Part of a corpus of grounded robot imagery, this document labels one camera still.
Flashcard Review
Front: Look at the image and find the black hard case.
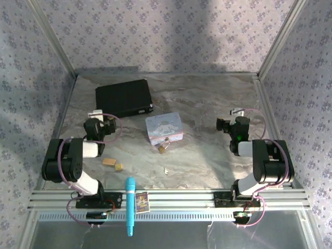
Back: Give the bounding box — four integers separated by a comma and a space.
95, 78, 154, 118

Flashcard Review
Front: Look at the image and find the pastel cartoon tin box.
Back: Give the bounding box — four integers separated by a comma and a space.
145, 112, 184, 146

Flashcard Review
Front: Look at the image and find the blue marker pen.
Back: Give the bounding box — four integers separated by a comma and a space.
125, 177, 136, 237

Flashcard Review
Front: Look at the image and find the colourful picture card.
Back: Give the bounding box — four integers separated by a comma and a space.
135, 191, 151, 214

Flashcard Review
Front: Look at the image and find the right green circuit board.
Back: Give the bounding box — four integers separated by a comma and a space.
232, 211, 253, 224

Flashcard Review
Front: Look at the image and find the black left electronics module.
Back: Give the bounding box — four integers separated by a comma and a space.
86, 211, 108, 225

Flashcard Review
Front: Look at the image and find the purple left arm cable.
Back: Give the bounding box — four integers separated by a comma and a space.
59, 113, 123, 228

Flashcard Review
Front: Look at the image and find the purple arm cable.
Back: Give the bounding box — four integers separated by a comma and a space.
59, 113, 123, 228
236, 108, 289, 229

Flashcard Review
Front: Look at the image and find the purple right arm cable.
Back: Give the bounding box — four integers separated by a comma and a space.
236, 108, 289, 229

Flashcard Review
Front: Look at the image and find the aluminium right side rail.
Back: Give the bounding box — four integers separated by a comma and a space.
253, 75, 305, 189

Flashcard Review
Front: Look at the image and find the aluminium rail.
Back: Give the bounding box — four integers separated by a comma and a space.
35, 74, 79, 190
253, 75, 305, 189
27, 188, 311, 210

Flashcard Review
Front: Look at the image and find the aluminium left side rail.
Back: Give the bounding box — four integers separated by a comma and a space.
35, 74, 79, 190

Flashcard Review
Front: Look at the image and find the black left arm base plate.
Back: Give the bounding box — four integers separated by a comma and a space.
75, 191, 123, 210

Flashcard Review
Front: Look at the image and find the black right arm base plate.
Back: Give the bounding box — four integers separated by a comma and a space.
214, 191, 261, 209

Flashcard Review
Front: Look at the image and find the aluminium front rail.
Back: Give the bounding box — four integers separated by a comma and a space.
27, 188, 311, 210

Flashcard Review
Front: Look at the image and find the slotted grey cable duct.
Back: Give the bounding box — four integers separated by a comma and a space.
37, 210, 303, 223

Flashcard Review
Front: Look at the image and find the aluminium left corner post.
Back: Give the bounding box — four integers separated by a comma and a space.
27, 0, 79, 76

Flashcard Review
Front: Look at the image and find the aluminium corner post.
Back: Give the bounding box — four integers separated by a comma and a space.
27, 0, 79, 76
257, 0, 308, 79

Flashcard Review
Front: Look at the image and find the aluminium right corner post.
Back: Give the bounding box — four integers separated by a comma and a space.
257, 0, 308, 79

